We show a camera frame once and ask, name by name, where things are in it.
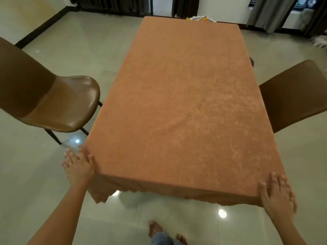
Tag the person's left hand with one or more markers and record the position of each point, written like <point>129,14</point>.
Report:
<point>80,172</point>

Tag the person's right hand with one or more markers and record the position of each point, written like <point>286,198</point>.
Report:
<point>277,201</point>

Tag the person's left little finger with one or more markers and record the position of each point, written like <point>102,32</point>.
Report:
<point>64,165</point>

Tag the person's right middle finger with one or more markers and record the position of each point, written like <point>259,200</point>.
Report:
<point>282,183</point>

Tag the person's right thumb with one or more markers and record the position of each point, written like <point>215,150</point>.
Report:
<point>263,191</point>

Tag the person's left thumb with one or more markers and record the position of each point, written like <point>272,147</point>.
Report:
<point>91,162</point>

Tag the orange tablecloth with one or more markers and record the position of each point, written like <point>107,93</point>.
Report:
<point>178,104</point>

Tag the person's right forearm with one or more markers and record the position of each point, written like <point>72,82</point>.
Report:
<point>288,232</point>

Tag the person's left forearm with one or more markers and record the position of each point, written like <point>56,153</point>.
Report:
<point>61,214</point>

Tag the brown leather chair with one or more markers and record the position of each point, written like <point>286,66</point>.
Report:
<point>296,94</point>
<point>46,99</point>

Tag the person's left foot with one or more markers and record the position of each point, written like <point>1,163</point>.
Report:
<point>155,229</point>

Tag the person's foot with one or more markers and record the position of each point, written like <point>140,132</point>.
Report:
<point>155,229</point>
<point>181,239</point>

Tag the person's right foot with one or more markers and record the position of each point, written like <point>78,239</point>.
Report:
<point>181,239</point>

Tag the blue jeans leg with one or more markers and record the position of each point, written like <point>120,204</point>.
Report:
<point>161,239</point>

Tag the white crumpled cloth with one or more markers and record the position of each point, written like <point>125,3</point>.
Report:
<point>319,41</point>

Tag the dark brown curtain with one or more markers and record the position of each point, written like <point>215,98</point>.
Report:
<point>112,5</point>
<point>316,17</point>
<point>185,6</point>

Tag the grey curtain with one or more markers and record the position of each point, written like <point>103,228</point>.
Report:
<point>270,12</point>

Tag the white and yellow packets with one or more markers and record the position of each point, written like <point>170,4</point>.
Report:
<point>200,19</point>

